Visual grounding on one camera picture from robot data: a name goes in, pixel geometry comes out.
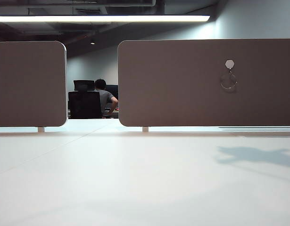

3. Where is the silver hoop earring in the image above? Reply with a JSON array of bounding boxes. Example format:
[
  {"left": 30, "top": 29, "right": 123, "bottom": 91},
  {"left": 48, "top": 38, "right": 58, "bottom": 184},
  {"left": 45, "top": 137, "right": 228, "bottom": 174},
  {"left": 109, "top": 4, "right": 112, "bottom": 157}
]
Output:
[{"left": 220, "top": 71, "right": 238, "bottom": 90}]

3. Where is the white hexagonal adhesive hook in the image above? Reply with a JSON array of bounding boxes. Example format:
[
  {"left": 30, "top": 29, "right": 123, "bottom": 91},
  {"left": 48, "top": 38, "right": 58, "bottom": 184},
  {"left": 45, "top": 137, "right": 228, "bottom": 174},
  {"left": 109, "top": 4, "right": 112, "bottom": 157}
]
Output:
[{"left": 225, "top": 59, "right": 235, "bottom": 74}]

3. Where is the right grey desk divider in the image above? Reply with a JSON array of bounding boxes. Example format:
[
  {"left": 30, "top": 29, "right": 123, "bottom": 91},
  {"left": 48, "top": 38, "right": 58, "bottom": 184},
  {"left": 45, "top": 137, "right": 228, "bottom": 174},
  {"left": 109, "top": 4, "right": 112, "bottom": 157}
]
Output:
[{"left": 117, "top": 39, "right": 290, "bottom": 127}]

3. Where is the grey desk divider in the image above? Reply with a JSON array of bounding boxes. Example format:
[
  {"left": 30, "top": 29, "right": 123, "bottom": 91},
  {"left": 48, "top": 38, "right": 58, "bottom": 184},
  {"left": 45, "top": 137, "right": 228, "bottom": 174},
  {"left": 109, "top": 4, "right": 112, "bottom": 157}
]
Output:
[
  {"left": 117, "top": 39, "right": 290, "bottom": 127},
  {"left": 0, "top": 41, "right": 67, "bottom": 128}
]

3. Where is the black computer monitor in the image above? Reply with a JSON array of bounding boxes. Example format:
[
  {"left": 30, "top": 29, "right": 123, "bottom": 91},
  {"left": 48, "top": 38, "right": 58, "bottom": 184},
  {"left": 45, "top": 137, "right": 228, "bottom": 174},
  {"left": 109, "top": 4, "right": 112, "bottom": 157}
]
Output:
[{"left": 104, "top": 85, "right": 119, "bottom": 95}]

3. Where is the seated person in background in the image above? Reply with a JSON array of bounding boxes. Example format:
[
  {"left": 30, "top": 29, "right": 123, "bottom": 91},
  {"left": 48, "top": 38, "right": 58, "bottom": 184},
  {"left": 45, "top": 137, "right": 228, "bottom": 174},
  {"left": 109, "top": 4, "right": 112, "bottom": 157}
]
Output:
[{"left": 94, "top": 79, "right": 119, "bottom": 119}]

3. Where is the black office chair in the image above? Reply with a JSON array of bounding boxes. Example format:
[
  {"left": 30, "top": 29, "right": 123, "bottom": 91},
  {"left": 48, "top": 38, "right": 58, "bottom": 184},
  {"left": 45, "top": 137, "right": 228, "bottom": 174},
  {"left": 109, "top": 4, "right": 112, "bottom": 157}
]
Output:
[{"left": 67, "top": 80, "right": 101, "bottom": 119}]

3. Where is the long ceiling light strip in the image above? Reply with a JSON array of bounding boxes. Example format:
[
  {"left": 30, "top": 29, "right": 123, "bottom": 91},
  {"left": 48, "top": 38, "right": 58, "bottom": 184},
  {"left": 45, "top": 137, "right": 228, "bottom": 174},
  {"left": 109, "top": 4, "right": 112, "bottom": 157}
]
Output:
[{"left": 0, "top": 15, "right": 211, "bottom": 23}]

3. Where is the left grey desk divider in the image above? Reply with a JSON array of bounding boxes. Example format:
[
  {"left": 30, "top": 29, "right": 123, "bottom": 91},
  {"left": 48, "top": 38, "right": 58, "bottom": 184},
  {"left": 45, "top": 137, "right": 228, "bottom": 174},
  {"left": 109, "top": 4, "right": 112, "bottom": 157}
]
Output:
[{"left": 0, "top": 41, "right": 67, "bottom": 128}]

